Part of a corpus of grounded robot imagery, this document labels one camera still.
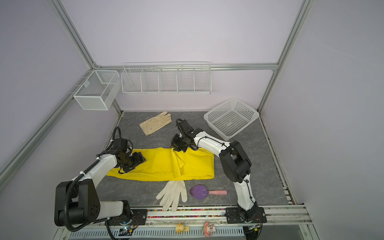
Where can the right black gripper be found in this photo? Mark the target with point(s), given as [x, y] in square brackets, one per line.
[173, 144]

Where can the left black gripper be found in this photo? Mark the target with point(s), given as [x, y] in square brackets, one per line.
[138, 159]

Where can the yellow trousers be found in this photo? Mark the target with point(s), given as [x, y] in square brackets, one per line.
[169, 165]

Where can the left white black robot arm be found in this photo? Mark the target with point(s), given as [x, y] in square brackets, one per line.
[77, 203]

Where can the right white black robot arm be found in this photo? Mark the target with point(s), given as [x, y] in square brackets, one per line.
[235, 163]

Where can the beige fabric glove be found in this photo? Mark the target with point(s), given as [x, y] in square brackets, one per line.
[156, 123]

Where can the white knit work glove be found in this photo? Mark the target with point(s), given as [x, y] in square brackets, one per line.
[171, 194]

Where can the purple pink toy shovel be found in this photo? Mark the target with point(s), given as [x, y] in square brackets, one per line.
[200, 192]

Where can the white plastic laundry basket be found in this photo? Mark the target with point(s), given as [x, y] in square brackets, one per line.
[230, 117]

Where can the yellow duck figurine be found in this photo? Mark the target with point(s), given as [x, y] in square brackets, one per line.
[180, 228]

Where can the pink white doll figurine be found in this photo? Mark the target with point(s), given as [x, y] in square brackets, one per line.
[209, 229]

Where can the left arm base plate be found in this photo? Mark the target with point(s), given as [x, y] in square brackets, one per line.
[138, 218]

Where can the white wire wall shelf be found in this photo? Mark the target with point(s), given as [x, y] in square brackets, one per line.
[167, 78]

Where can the white mesh wall box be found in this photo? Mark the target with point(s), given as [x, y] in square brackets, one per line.
[99, 90]

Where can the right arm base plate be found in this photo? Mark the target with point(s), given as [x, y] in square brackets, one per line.
[238, 215]

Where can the aluminium frame rail front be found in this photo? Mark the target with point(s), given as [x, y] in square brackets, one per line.
[197, 216]

